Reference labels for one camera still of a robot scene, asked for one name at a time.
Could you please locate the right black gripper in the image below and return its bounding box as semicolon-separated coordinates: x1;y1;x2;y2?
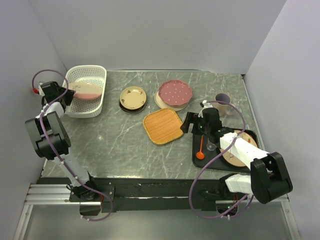
180;112;211;136

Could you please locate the cream and pink oval plate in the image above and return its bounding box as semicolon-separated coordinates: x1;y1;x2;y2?
68;82;103;100

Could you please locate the orange woven square plate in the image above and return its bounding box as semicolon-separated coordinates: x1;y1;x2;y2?
142;108;184;145

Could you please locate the pink polka dot plate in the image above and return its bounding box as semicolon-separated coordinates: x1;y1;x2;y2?
158;79;193;106

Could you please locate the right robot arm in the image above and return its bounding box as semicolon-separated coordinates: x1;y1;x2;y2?
180;107;293;204

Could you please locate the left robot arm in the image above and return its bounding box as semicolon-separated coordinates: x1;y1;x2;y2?
25;81;100;201

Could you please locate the white perforated plastic bin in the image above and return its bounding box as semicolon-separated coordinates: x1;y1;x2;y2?
62;65;107;118

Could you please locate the clear plastic cup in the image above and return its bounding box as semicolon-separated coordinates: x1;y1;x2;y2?
206;139;217;152

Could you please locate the cream plate with blue leaves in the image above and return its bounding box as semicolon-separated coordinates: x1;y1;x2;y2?
154;90;189;112

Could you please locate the orange plastic spoon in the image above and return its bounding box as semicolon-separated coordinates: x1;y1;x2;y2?
195;135;205;160

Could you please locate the pink mug purple inside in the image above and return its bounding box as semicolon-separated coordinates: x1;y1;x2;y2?
214;93;234;117

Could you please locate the black plastic tray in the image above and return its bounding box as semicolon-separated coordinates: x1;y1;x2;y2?
192;129;259;173

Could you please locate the tan oval plate on tray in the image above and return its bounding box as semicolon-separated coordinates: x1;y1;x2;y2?
222;132;258;168

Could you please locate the yellow round plate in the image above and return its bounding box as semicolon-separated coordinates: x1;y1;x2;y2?
119;86;147;110

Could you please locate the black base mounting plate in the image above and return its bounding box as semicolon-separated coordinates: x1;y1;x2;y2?
69;178;243;213

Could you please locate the aluminium rail frame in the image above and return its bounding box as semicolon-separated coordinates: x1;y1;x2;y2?
14;184;302;240

